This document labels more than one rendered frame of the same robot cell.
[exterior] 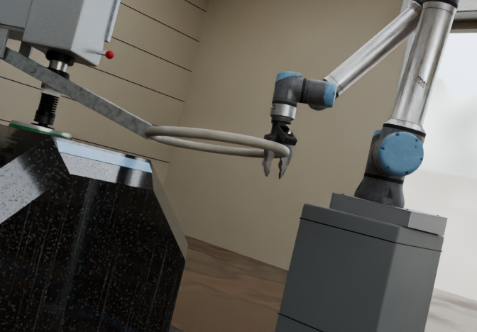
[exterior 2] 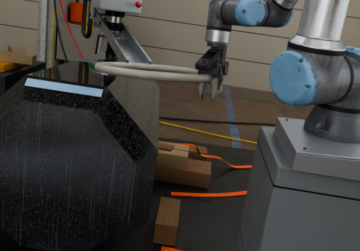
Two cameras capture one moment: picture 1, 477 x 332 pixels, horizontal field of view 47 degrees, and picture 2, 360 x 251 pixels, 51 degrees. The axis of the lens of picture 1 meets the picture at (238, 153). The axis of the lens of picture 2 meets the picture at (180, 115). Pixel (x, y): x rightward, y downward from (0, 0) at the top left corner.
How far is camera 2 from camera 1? 1.55 m
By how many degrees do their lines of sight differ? 53
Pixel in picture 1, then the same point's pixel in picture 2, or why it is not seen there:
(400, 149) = (284, 73)
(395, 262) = (276, 207)
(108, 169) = (59, 96)
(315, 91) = (229, 12)
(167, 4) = not seen: outside the picture
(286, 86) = (210, 10)
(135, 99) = not seen: outside the picture
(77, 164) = (34, 94)
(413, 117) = (308, 29)
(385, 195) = (322, 126)
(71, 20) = not seen: outside the picture
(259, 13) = not seen: outside the picture
